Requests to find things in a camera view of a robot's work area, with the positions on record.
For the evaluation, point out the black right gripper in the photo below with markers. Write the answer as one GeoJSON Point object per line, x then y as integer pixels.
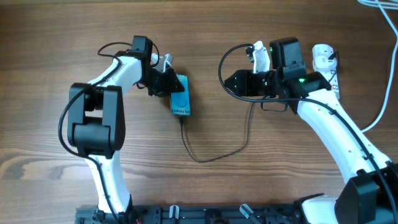
{"type": "Point", "coordinates": [245, 83]}

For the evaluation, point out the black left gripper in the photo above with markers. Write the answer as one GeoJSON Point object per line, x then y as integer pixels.
{"type": "Point", "coordinates": [169, 86]}

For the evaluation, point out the white power strip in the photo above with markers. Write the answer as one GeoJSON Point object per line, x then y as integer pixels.
{"type": "Point", "coordinates": [332, 75]}

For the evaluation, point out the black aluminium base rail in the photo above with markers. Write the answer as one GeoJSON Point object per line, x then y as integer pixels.
{"type": "Point", "coordinates": [150, 214]}

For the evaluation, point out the blue Galaxy smartphone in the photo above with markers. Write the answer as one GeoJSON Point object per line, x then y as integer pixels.
{"type": "Point", "coordinates": [180, 102]}

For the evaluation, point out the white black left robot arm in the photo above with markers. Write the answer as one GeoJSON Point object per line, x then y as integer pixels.
{"type": "Point", "coordinates": [96, 127]}

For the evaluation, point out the white charger plug adapter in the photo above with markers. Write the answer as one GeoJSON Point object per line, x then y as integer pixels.
{"type": "Point", "coordinates": [322, 63]}

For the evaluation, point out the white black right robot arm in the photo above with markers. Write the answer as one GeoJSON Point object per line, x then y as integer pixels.
{"type": "Point", "coordinates": [279, 74]}

